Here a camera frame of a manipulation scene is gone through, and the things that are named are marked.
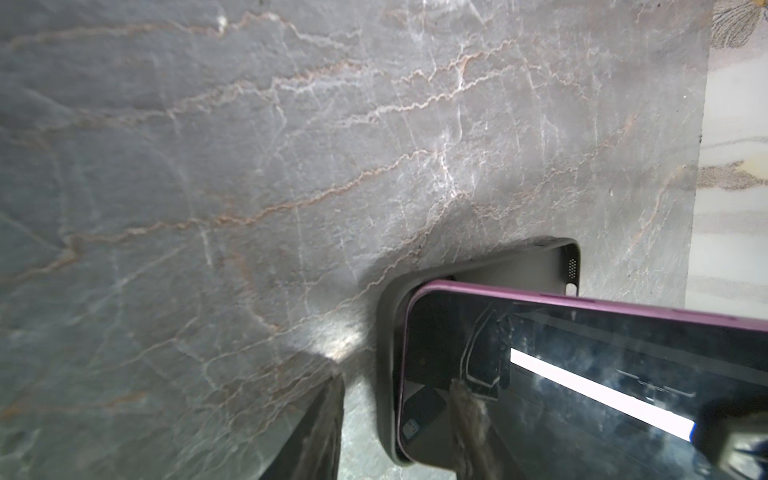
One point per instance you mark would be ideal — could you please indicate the purple cased phone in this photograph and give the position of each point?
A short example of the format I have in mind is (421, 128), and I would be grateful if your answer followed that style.
(574, 388)

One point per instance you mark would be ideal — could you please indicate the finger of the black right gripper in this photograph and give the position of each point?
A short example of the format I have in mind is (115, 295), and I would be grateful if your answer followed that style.
(732, 435)

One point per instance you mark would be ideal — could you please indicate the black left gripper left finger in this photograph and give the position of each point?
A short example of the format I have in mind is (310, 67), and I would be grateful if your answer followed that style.
(313, 449)

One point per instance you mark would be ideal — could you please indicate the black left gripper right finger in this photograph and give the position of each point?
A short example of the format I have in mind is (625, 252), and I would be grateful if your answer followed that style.
(472, 453)

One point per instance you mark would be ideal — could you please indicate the black phone case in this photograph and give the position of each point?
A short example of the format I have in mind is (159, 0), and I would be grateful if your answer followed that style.
(544, 264)

